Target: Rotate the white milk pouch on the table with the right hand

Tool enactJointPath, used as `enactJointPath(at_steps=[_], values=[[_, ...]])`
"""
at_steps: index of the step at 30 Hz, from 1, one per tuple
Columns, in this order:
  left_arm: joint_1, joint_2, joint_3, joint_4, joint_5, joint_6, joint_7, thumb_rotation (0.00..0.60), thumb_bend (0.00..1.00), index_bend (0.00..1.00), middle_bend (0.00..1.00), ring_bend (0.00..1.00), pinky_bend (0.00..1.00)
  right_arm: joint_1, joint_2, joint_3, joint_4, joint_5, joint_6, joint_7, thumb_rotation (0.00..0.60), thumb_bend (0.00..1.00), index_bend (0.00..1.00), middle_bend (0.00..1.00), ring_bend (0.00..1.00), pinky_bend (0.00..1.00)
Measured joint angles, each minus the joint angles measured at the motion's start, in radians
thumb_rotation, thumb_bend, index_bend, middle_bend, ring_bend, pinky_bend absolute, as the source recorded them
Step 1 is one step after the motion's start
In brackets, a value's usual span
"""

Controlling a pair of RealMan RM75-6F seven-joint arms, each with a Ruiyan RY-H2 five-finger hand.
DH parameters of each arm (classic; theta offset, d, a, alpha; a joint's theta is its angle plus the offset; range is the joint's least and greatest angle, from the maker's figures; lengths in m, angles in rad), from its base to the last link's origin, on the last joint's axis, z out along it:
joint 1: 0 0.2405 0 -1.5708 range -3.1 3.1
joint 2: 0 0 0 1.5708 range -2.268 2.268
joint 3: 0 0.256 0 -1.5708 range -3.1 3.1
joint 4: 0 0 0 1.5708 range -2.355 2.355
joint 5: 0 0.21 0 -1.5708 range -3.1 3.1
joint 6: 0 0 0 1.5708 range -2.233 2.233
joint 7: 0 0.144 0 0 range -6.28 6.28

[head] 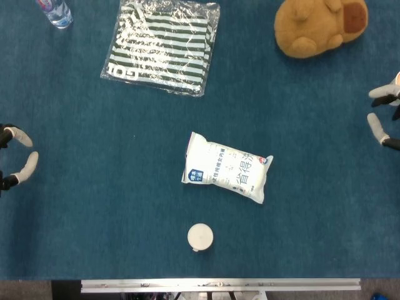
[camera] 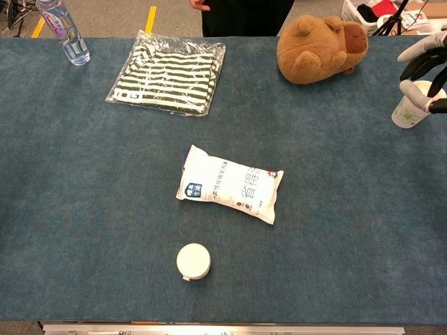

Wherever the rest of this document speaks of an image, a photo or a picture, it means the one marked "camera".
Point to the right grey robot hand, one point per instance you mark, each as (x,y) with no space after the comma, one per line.
(424,42)

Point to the white snack bag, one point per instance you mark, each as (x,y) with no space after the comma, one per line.
(228,188)

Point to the white printed paper packet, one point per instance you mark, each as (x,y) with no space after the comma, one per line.
(413,19)

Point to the striped shirt in plastic bag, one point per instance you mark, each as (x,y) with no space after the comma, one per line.
(167,75)

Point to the black tripod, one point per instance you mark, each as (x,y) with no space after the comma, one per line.
(393,21)

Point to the white plastic mesh basket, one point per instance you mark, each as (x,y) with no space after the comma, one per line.
(356,15)

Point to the white paper cup green print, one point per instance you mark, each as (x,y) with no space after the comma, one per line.
(406,113)

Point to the brown capybara plush toy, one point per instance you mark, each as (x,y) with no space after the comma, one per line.
(314,52)

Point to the person in black clothes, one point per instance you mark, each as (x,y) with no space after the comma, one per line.
(244,17)

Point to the white round lidded jar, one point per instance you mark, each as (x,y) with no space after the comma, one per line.
(193,260)

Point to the blue felt table mat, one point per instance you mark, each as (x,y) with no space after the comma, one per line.
(104,192)

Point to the clear plastic water bottle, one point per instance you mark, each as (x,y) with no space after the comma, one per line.
(68,36)

